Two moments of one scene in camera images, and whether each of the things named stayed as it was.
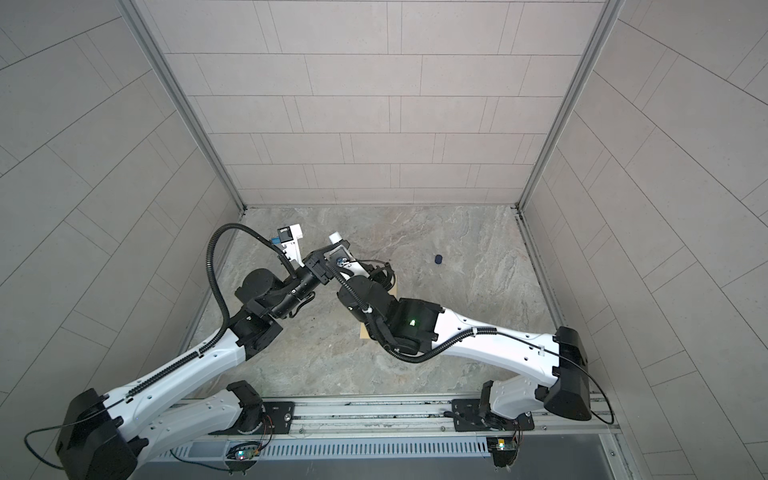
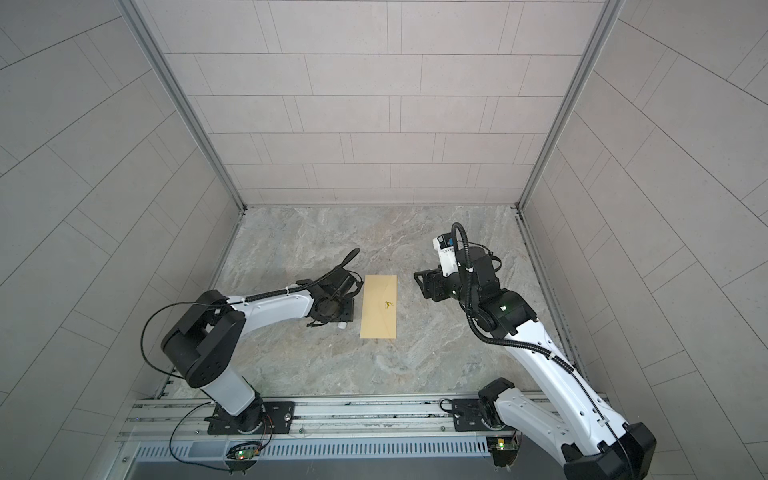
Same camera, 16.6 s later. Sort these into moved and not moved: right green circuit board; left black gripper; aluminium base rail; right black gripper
Moved: left black gripper; right black gripper
Not moved: aluminium base rail; right green circuit board
